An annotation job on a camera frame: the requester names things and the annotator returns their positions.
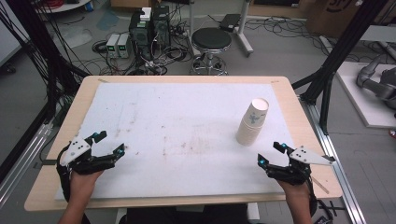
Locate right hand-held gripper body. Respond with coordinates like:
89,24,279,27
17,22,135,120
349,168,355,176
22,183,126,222
265,145,336,187

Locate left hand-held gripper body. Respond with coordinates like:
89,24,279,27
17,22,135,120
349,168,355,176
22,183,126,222
59,135,117,176

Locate stack of white paper cups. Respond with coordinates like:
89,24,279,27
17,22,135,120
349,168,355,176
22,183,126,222
235,97,270,147

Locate person's left hand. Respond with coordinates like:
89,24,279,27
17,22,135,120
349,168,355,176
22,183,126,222
68,169,105,203

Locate person's right hand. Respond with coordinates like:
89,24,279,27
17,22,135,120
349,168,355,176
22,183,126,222
276,179,312,203

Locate wooden table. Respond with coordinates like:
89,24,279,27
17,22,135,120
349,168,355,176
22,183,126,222
23,75,344,213

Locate thin wooden stick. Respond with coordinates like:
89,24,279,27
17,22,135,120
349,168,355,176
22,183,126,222
311,175,331,195

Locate white foam mat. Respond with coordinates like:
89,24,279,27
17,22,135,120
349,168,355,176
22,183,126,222
54,82,312,201

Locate white floor platform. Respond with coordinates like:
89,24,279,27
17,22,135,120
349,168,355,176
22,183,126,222
335,61,396,129

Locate grey bench power supply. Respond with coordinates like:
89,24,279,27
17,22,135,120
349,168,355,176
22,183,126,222
117,33,131,59
106,33,120,59

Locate person's dark clothing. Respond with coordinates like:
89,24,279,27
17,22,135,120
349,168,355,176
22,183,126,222
120,203,253,224

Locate black computer tower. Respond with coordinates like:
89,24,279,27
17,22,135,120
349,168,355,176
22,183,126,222
151,5,172,50
128,10,154,61

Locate white metal stand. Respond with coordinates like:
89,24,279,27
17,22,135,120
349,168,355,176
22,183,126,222
186,0,255,59

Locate black round stool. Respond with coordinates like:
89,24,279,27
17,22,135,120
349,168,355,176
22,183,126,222
190,27,233,77

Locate small white box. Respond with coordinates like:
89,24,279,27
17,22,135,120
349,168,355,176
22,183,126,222
139,7,153,22

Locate white round table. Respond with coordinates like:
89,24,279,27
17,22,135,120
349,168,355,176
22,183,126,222
35,0,92,14

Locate black flat device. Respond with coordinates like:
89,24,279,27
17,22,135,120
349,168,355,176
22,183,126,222
219,13,242,33

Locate cardboard box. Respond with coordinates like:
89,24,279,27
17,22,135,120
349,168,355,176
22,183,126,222
306,0,363,39

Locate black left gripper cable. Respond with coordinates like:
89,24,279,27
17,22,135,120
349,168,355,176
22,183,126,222
55,144,73,203

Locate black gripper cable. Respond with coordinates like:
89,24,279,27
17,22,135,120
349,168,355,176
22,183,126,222
55,144,73,203
306,175,319,217

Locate aluminium floor rail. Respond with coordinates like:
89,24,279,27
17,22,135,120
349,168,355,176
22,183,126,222
298,96,368,224
0,122,54,209

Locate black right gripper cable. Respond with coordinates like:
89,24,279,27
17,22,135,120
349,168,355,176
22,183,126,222
306,175,319,217

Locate black metal frame with cables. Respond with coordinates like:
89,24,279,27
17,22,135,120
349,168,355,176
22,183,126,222
0,0,92,133

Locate tangle of floor cables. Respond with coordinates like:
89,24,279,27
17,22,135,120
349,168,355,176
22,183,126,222
92,6,195,77

